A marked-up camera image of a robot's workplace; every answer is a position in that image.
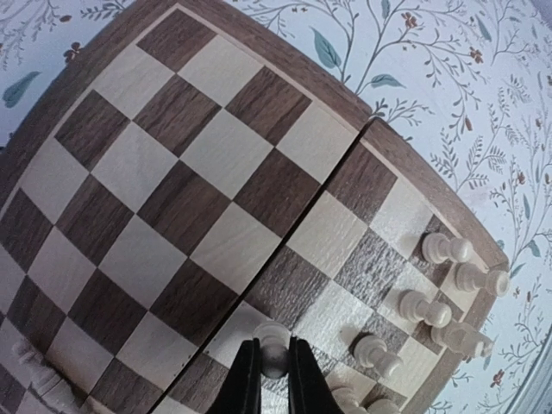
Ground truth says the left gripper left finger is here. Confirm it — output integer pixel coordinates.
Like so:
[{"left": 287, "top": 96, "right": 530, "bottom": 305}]
[{"left": 206, "top": 339, "right": 261, "bottom": 414}]

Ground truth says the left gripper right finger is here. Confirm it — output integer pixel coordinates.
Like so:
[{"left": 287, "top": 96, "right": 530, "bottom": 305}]
[{"left": 288, "top": 336, "right": 343, "bottom": 414}]

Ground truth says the light wooden queen piece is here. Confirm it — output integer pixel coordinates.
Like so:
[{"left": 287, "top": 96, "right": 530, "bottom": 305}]
[{"left": 331, "top": 385, "right": 367, "bottom": 414}]

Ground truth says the light pawn piece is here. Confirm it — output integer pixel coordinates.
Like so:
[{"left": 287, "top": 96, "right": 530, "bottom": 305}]
[
  {"left": 422, "top": 233, "right": 474, "bottom": 264},
  {"left": 398, "top": 290, "right": 452, "bottom": 328},
  {"left": 353, "top": 335, "right": 404, "bottom": 380},
  {"left": 253, "top": 321, "right": 291, "bottom": 380}
]

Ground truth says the light wooden bishop piece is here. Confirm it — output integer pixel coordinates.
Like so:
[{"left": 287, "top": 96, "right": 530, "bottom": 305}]
[{"left": 430, "top": 321, "right": 494, "bottom": 359}]

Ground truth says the light wooden rook piece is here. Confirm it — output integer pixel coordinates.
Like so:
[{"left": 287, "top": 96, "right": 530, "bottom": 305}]
[{"left": 455, "top": 263, "right": 510, "bottom": 298}]

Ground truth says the wooden chess board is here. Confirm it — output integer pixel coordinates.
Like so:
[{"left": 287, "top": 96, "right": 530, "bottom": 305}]
[{"left": 1, "top": 1, "right": 507, "bottom": 413}]

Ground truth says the light chess piece cluster left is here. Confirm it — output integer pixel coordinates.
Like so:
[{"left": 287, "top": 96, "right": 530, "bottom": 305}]
[{"left": 12, "top": 339, "right": 61, "bottom": 397}]

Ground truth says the standing light pawn piece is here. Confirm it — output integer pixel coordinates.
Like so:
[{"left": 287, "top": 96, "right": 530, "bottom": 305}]
[{"left": 353, "top": 335, "right": 404, "bottom": 380}]

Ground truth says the floral patterned table mat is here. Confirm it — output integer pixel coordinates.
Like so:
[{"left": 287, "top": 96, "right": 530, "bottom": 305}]
[{"left": 1, "top": 1, "right": 551, "bottom": 413}]

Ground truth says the aluminium front rail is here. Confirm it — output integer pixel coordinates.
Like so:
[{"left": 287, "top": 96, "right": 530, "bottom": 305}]
[{"left": 509, "top": 342, "right": 552, "bottom": 414}]

